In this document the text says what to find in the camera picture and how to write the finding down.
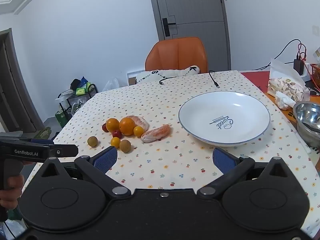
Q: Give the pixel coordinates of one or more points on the white black-stitched cushion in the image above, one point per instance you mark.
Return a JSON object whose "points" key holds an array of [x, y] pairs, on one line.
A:
{"points": [[158, 75]]}

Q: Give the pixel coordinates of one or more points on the large orange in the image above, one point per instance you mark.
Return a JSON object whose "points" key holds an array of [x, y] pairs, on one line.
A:
{"points": [[126, 126], [112, 124]]}

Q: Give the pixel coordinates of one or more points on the red table mat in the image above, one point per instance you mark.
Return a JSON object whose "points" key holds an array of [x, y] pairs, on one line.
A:
{"points": [[259, 79]]}

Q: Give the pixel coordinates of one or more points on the clear plastic bag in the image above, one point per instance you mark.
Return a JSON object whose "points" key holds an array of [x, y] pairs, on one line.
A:
{"points": [[113, 83]]}

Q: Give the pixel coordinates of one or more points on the person's left hand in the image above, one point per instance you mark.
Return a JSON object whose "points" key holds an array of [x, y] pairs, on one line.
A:
{"points": [[9, 198]]}

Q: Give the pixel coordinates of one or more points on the nougat candy bag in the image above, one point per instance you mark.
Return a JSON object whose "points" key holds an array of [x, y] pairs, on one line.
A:
{"points": [[286, 85]]}

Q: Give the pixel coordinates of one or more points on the long pomelo segment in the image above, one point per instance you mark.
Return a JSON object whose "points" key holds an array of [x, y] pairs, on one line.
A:
{"points": [[139, 121]]}

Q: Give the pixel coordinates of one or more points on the white framed board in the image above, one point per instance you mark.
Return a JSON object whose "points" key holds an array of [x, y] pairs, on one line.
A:
{"points": [[131, 77]]}

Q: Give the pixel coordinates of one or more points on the grey door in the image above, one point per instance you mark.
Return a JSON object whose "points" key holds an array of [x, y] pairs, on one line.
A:
{"points": [[205, 19]]}

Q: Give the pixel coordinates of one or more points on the brown longan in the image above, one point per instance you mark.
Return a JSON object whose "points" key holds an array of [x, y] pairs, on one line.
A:
{"points": [[125, 146], [92, 141]]}

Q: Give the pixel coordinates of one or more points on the black charger block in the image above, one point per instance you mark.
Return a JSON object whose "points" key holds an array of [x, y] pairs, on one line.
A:
{"points": [[298, 66]]}

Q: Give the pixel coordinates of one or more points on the small yellow kumquat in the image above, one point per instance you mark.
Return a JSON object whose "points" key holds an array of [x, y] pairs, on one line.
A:
{"points": [[115, 141], [138, 131]]}

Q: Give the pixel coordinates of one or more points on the black door handle lock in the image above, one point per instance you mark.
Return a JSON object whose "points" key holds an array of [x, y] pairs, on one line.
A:
{"points": [[166, 26]]}

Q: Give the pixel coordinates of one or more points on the white plate with blue rim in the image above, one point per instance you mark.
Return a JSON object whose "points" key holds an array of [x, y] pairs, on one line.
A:
{"points": [[224, 118]]}

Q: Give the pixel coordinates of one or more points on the stainless steel bowl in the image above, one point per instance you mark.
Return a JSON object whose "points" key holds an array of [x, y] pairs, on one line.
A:
{"points": [[307, 118]]}

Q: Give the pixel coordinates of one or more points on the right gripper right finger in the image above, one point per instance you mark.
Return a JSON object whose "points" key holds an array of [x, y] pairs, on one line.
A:
{"points": [[234, 170]]}

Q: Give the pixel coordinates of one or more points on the floral cream tablecloth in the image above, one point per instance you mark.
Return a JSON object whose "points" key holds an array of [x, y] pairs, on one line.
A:
{"points": [[180, 160]]}

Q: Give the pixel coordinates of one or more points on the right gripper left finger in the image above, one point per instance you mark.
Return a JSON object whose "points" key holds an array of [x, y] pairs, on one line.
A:
{"points": [[94, 170]]}

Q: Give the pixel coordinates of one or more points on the short pomelo segment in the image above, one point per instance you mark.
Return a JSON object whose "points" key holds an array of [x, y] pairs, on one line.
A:
{"points": [[155, 134]]}

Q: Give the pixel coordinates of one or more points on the orange leather chair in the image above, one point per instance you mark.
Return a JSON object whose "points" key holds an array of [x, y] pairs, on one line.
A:
{"points": [[177, 54]]}

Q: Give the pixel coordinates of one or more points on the black metal shelf rack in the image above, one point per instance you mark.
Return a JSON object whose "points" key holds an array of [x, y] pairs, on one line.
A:
{"points": [[69, 102]]}

